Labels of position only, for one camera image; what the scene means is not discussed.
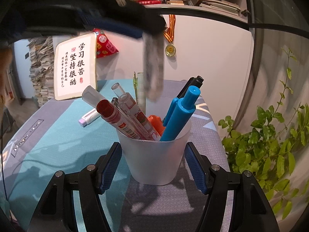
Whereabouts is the black marker pen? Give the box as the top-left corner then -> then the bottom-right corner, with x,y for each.
163,75 -> 205,126

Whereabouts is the stack of loose papers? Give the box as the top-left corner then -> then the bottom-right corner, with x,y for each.
195,0 -> 242,17

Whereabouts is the orange pen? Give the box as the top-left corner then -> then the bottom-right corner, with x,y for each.
147,115 -> 167,137

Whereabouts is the white cabinet door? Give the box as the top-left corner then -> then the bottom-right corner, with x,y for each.
164,11 -> 255,116

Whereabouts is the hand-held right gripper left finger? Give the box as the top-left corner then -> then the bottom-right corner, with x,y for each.
26,141 -> 122,232

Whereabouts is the printed blue grey tablecloth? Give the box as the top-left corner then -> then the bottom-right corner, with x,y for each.
0,78 -> 236,232

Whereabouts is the red hanging ornament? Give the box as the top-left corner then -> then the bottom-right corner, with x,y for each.
92,28 -> 119,59

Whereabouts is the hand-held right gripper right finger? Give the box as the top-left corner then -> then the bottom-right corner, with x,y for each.
185,141 -> 280,232

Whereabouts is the dark glass cabinet door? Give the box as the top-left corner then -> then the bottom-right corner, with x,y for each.
241,0 -> 309,40

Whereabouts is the green potted plant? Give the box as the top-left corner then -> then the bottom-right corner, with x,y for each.
218,47 -> 309,220

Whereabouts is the blue pen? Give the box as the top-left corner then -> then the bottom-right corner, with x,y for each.
159,85 -> 201,142

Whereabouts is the tall pile of books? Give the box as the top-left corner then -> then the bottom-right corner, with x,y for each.
28,36 -> 56,108

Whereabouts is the white correction tape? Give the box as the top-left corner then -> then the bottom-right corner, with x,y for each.
78,108 -> 100,128

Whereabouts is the clear pen with red print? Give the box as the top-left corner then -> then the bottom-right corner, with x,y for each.
117,94 -> 161,141

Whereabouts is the grey pen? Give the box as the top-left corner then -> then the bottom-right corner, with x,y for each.
142,30 -> 166,101

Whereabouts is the stack of red books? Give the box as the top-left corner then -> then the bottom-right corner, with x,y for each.
136,0 -> 167,5

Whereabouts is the framed calligraphy board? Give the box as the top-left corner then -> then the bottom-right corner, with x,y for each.
53,32 -> 98,101

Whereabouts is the frosted white cap pen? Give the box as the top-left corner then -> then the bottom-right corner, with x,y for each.
81,85 -> 103,108

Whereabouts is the translucent plastic cup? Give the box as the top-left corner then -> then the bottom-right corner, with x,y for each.
116,118 -> 192,186

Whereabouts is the pale green pen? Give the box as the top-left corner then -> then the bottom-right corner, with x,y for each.
133,71 -> 146,113

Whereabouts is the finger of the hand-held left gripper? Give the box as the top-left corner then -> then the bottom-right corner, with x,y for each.
106,1 -> 167,35
77,10 -> 143,39

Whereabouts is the red cap clear pen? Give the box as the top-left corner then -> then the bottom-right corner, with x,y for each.
96,100 -> 145,140

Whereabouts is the gold medal with striped ribbon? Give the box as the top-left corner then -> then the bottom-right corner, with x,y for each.
163,14 -> 177,56

